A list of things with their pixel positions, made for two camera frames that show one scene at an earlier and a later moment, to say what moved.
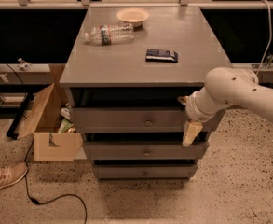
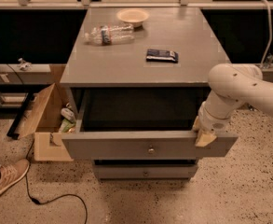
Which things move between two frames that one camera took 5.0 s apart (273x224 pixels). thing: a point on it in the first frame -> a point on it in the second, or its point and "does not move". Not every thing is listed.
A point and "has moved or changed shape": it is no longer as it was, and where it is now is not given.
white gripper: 191,109 -> 212,123
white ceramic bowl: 133,16 does not move
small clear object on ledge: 24,65 does not move
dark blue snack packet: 159,55 does not move
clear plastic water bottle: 105,35 does not move
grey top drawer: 129,119 has moved or changed shape
